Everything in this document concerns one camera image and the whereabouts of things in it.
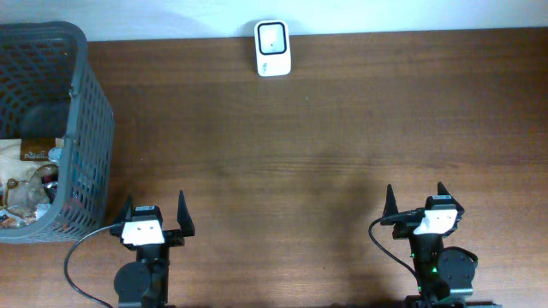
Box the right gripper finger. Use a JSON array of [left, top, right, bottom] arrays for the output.
[[437, 181, 450, 196], [383, 184, 399, 217]]

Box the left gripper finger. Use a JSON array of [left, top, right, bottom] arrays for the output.
[[113, 195, 133, 223], [177, 190, 195, 237]]

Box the beige PanTree snack pouch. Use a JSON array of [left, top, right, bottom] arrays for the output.
[[1, 138, 64, 229]]

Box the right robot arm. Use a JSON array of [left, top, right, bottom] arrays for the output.
[[374, 182, 496, 308]]

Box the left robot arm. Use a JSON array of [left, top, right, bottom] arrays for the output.
[[110, 192, 195, 308]]

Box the white barcode scanner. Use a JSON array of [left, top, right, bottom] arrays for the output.
[[253, 20, 292, 77]]

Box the grey plastic mesh basket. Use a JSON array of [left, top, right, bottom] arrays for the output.
[[1, 21, 115, 244]]

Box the right black cable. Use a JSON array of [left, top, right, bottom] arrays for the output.
[[368, 209, 425, 292]]

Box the black cable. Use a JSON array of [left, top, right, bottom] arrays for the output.
[[63, 223, 123, 308], [368, 209, 425, 292]]

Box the left black cable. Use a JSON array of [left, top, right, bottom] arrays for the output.
[[63, 223, 123, 308]]

